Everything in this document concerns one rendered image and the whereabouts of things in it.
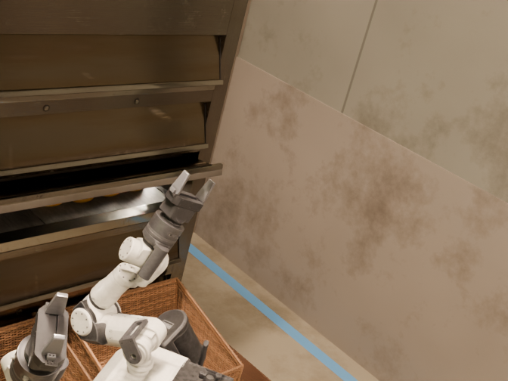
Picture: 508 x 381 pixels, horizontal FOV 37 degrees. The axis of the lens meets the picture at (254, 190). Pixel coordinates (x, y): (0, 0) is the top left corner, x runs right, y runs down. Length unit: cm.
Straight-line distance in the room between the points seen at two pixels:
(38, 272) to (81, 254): 18
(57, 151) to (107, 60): 34
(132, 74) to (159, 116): 26
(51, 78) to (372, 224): 235
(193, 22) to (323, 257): 221
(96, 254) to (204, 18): 96
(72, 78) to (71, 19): 19
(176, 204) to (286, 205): 279
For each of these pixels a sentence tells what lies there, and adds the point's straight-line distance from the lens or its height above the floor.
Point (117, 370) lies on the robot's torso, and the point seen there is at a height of 140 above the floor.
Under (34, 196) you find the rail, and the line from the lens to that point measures 242.
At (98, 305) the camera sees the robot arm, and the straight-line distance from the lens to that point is 214.
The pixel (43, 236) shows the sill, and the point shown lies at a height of 117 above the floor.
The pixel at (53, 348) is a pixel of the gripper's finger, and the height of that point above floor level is 170.
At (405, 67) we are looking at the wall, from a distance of 409.
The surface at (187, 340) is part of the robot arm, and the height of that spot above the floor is 138.
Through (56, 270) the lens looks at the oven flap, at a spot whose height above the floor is 101.
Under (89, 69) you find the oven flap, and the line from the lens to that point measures 251.
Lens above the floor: 255
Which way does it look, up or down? 24 degrees down
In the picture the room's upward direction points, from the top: 15 degrees clockwise
